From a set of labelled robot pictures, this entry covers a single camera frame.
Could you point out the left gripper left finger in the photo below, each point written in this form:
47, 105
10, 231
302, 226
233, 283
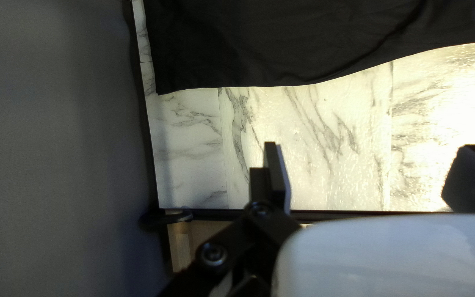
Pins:
276, 181

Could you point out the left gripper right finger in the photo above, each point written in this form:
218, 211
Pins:
474, 181

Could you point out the black t-shirt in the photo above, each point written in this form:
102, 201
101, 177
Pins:
262, 41

